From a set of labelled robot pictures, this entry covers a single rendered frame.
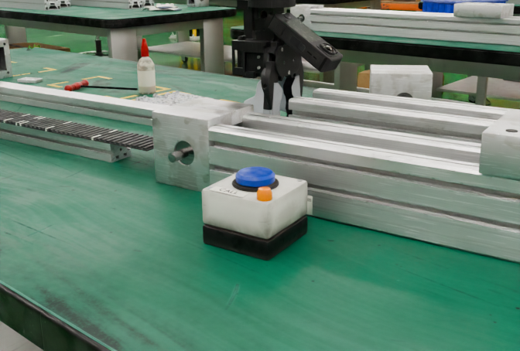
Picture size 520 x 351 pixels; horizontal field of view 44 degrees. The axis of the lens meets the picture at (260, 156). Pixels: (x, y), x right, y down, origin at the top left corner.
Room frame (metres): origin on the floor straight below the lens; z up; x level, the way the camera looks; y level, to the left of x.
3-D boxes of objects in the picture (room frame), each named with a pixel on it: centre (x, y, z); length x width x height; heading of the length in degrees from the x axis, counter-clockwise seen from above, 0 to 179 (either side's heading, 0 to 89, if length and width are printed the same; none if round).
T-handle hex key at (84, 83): (1.41, 0.34, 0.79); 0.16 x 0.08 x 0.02; 73
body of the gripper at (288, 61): (0.99, -0.01, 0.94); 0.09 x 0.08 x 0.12; 57
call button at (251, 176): (0.62, 0.00, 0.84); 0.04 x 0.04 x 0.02
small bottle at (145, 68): (1.39, 0.24, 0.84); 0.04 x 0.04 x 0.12
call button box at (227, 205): (0.63, 0.00, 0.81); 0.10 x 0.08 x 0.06; 147
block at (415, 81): (1.09, -0.24, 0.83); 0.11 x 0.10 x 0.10; 171
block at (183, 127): (0.81, 0.08, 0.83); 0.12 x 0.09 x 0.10; 147
